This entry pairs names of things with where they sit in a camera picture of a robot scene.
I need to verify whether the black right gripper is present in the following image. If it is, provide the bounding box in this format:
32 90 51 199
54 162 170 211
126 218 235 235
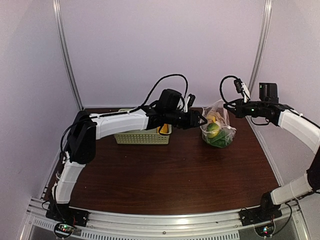
224 97 268 118

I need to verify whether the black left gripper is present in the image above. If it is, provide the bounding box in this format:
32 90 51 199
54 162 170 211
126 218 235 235
165 108 208 130

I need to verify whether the toy yellow lemon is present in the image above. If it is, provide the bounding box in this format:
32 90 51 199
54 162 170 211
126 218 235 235
205 112 217 123

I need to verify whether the toy green yellow mango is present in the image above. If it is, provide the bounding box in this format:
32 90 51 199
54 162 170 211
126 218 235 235
206 122 220 134

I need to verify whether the clear zip top bag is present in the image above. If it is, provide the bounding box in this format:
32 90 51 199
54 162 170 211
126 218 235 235
200 99 237 148

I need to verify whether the toy bok choy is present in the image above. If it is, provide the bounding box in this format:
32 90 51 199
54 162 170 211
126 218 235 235
205 131 233 148

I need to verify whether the green plastic basket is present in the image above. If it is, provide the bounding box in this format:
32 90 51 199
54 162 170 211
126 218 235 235
113 124 172 145

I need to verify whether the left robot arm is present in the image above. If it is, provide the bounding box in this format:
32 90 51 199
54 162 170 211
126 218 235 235
51 89 208 222

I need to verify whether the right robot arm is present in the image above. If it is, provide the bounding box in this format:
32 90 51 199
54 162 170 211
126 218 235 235
223 78 320 221

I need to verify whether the toy orange mango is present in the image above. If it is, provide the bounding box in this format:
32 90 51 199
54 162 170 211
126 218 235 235
157 123 169 135

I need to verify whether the right circuit board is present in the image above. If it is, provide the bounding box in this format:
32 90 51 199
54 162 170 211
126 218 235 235
254 222 276 239

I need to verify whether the circuit board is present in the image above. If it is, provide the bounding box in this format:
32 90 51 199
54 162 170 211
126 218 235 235
254 222 276 239
53 222 75 239

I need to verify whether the left circuit board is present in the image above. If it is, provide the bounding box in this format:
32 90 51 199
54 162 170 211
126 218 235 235
53 222 75 239

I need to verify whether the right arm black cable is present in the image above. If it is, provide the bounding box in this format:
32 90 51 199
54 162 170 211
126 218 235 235
219 75 241 104

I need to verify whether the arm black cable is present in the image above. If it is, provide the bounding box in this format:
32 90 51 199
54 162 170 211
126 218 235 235
60 73 189 156
219 75 241 104

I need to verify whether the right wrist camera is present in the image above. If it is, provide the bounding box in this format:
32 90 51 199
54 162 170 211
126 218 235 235
233 78 251 103

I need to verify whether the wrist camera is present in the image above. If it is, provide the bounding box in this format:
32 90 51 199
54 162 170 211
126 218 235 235
233 78 251 103
182 93 196 113

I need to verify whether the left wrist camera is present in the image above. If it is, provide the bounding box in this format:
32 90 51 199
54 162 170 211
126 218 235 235
182 93 196 113

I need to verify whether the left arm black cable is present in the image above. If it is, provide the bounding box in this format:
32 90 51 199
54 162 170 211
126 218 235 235
60 73 189 156

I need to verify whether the right aluminium frame post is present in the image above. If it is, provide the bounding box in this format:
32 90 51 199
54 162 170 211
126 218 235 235
248 0 273 92

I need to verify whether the aluminium frame post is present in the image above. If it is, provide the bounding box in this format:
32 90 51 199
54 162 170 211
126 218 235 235
52 0 84 110
248 0 273 92

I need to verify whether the front aluminium rail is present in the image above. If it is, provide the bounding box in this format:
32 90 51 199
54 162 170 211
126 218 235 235
19 197 311 240

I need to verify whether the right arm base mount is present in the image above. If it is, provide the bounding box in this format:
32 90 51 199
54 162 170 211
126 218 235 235
238 206 283 227

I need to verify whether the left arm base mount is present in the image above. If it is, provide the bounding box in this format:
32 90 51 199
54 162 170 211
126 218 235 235
45 208 89 227

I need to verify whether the left aluminium frame post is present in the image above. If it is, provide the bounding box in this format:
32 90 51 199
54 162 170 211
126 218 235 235
52 0 84 110

